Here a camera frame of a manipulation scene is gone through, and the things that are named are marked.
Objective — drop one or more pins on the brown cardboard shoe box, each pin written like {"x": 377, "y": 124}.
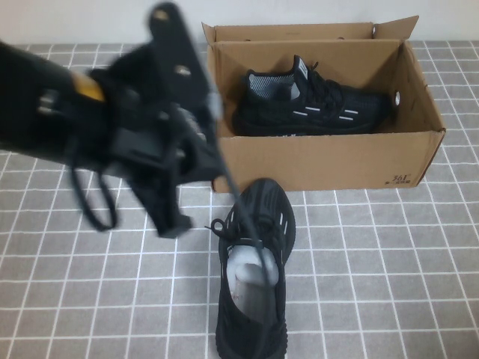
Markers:
{"x": 322, "y": 161}

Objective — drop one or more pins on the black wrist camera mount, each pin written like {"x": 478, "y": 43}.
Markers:
{"x": 179, "y": 48}

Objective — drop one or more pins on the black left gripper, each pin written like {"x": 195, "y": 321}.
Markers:
{"x": 142, "y": 123}

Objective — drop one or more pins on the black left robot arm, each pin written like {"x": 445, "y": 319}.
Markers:
{"x": 33, "y": 104}

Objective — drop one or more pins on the black knit sneaker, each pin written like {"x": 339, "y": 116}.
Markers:
{"x": 322, "y": 104}
{"x": 239, "y": 321}

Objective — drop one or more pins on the white paper shoe stuffing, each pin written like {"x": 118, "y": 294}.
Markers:
{"x": 243, "y": 269}

